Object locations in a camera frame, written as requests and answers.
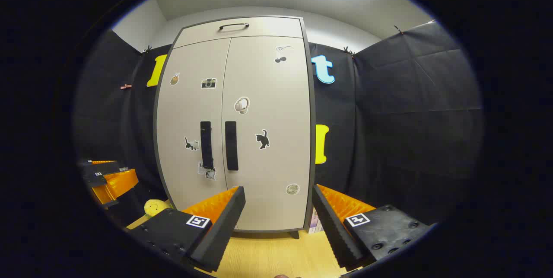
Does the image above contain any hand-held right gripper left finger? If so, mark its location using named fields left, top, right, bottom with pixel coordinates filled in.
left=127, top=186, right=246, bottom=273

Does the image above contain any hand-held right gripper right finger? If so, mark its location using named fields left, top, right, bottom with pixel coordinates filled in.
left=312, top=184, right=432, bottom=272

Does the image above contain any grey shoe cabinet door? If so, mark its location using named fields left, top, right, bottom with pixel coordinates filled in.
left=155, top=38, right=231, bottom=213
left=221, top=36, right=312, bottom=232

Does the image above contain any black door handle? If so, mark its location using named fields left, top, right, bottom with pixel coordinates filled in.
left=200, top=121, right=214, bottom=169
left=225, top=121, right=239, bottom=171

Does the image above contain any grey double-door shoe cabinet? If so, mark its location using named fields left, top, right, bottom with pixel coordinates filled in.
left=153, top=16, right=316, bottom=240

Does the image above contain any grey cabinet drawer front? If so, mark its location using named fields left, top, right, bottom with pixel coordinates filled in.
left=174, top=17, right=303, bottom=48

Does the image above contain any white cardboard box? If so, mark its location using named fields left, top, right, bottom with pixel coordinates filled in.
left=308, top=209, right=324, bottom=234

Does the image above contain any yellow plush toy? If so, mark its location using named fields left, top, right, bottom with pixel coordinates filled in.
left=144, top=199, right=173, bottom=218

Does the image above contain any black backdrop cloth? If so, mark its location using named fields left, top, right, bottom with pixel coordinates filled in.
left=73, top=21, right=483, bottom=231

